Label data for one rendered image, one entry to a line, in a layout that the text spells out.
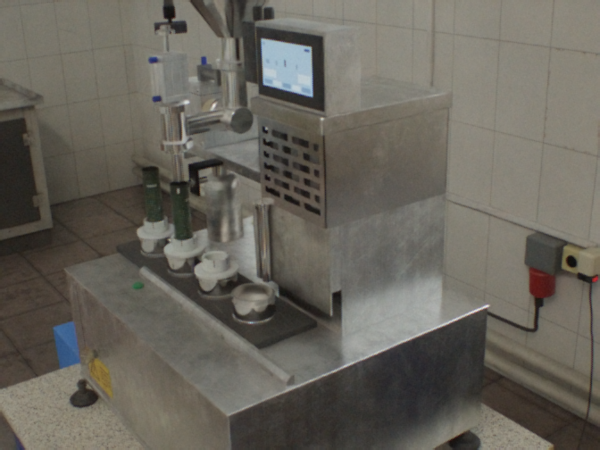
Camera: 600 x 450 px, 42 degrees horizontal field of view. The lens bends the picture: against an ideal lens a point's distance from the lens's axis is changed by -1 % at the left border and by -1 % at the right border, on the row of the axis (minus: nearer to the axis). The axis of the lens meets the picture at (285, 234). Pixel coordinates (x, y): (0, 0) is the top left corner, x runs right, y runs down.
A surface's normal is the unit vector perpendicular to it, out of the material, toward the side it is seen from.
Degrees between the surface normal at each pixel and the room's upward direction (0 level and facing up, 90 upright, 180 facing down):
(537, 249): 90
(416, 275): 90
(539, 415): 0
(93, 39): 90
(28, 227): 91
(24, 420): 0
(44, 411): 0
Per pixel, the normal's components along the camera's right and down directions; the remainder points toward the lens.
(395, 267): 0.57, 0.29
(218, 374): -0.04, -0.93
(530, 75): -0.82, 0.24
